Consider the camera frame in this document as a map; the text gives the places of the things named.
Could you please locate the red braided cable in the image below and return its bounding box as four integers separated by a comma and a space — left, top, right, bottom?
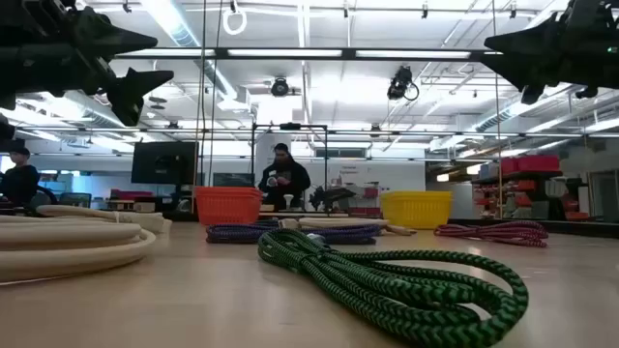
433, 220, 550, 249

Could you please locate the black monitor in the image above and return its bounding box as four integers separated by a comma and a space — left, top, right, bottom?
131, 140, 200, 186

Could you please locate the orange plastic basket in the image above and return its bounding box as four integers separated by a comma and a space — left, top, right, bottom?
193, 186, 264, 227

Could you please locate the black round ceiling camera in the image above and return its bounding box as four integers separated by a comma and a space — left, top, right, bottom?
270, 76, 291, 99

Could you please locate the beige cable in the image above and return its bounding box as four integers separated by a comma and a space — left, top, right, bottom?
279, 217, 418, 237
36, 204, 174, 236
0, 215, 159, 285

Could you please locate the blue-purple braided cable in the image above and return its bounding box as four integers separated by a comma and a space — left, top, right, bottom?
206, 220, 382, 246

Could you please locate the yellow plastic basket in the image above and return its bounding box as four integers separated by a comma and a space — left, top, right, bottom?
380, 190, 454, 230

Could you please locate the black overhead beam with lights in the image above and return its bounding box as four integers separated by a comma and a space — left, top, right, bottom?
114, 46, 489, 62

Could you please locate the black ceiling camera with cable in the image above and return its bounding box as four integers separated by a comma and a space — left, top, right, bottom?
386, 65, 421, 102

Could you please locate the green black braided cable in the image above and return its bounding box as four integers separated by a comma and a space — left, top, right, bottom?
256, 228, 530, 348

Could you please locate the red flat box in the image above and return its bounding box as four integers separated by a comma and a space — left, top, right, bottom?
109, 188, 155, 200

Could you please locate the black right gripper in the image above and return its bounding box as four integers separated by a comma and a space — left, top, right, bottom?
480, 0, 619, 105

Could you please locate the white hanging cable loop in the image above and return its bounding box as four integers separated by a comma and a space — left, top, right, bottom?
221, 7, 249, 37

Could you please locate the dark shelf unit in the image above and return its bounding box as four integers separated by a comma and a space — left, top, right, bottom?
471, 154, 592, 221

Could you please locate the black hanging cord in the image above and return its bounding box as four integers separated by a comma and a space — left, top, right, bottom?
207, 0, 224, 188

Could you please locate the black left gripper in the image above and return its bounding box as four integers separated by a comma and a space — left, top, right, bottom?
0, 0, 175, 129

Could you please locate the large red storage bin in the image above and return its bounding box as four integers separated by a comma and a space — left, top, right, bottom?
516, 154, 561, 174

